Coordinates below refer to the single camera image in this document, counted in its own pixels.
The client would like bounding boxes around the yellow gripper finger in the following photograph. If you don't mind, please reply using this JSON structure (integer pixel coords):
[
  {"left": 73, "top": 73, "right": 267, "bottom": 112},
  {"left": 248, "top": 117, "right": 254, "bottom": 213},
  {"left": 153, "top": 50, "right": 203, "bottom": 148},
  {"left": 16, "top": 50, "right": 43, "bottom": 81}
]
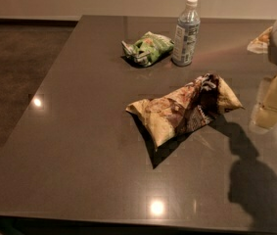
[{"left": 253, "top": 73, "right": 277, "bottom": 130}]

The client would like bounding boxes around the brown yellow chip bag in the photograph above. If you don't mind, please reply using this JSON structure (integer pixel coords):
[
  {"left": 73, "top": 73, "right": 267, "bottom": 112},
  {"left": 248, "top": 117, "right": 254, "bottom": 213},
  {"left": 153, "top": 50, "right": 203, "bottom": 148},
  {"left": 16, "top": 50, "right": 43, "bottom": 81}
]
[{"left": 126, "top": 73, "right": 243, "bottom": 149}]

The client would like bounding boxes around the blue plastic water bottle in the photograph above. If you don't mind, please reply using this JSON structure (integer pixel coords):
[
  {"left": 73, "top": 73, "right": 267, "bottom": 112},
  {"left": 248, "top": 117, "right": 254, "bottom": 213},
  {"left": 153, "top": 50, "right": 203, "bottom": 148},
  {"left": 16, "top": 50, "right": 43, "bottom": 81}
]
[{"left": 172, "top": 0, "right": 201, "bottom": 67}]

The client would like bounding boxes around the green crumpled snack bag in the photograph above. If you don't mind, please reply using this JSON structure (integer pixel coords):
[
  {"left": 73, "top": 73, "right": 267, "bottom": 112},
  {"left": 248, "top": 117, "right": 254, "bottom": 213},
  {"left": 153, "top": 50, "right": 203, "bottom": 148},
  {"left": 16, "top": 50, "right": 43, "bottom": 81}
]
[{"left": 121, "top": 31, "right": 174, "bottom": 67}]

